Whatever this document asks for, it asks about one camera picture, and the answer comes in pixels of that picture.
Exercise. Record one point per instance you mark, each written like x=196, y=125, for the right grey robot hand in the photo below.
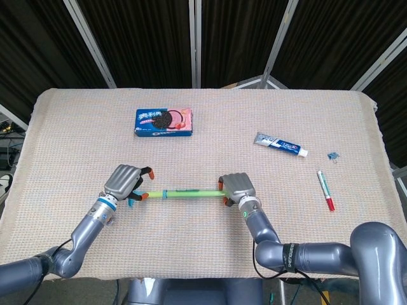
x=238, y=185

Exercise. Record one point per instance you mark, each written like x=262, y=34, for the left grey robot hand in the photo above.
x=122, y=181

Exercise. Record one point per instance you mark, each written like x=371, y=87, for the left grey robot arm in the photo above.
x=86, y=228

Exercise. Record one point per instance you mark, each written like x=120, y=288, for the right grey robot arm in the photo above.
x=318, y=254

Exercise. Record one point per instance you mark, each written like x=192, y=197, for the blue white toothpaste tube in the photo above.
x=280, y=143

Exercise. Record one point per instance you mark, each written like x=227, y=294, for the beige woven table cloth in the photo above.
x=203, y=238

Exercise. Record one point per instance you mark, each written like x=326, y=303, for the blue Oreo cookie box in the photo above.
x=162, y=122

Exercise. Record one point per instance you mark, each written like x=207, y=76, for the white marker red cap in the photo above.
x=326, y=190

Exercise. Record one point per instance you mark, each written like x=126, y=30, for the blue binder clip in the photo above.
x=333, y=155

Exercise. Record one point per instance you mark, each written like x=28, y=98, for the brown cardboard piece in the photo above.
x=229, y=85

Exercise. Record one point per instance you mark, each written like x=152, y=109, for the grey robot torso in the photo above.
x=190, y=292

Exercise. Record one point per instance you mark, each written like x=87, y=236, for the white screen frame post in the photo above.
x=12, y=119
x=194, y=47
x=92, y=47
x=381, y=58
x=280, y=38

